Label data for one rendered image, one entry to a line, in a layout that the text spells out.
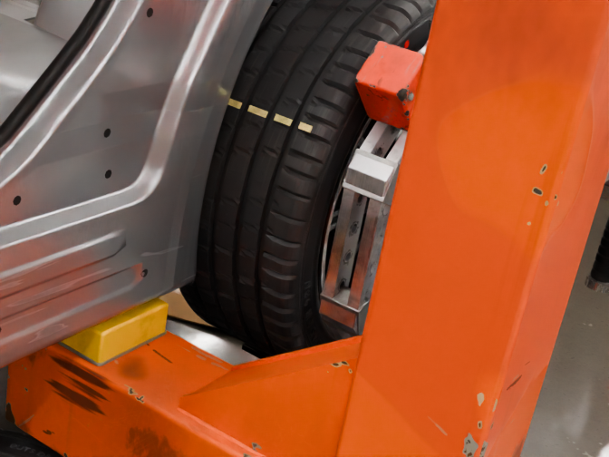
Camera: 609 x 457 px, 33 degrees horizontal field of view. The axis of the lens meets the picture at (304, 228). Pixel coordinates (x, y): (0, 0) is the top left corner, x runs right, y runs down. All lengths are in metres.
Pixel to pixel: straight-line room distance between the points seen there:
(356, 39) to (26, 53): 0.45
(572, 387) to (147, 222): 1.90
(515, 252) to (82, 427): 0.69
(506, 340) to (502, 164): 0.17
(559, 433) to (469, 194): 1.86
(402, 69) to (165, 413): 0.53
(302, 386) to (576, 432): 1.71
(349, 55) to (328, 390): 0.48
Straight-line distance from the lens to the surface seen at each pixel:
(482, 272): 1.00
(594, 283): 1.74
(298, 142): 1.38
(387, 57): 1.36
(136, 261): 1.35
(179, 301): 2.98
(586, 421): 2.90
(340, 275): 1.44
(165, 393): 1.35
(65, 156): 1.22
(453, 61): 0.97
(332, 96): 1.38
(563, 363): 3.14
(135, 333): 1.42
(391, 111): 1.36
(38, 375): 1.46
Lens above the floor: 1.42
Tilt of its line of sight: 23 degrees down
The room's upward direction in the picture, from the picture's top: 11 degrees clockwise
